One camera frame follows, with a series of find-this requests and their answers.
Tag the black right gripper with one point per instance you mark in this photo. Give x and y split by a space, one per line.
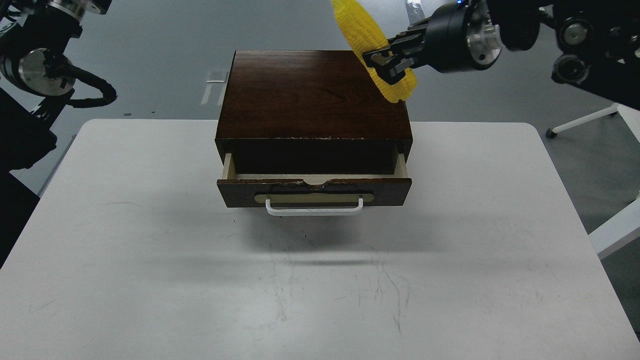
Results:
458 37

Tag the yellow corn cob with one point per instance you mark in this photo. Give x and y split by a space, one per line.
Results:
360 30

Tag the dark wooden drawer front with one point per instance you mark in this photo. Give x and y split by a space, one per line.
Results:
251 190

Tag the white drawer handle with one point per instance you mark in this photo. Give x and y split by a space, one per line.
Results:
312 212

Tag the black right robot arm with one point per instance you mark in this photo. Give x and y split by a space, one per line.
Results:
598 40

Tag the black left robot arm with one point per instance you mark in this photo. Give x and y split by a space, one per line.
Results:
34 37

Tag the dark wooden drawer cabinet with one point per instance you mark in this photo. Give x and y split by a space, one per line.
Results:
309 112

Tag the grey floor tape strip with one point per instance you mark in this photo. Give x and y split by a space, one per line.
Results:
418 20

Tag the white chair base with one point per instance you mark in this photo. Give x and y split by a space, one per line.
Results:
630 116

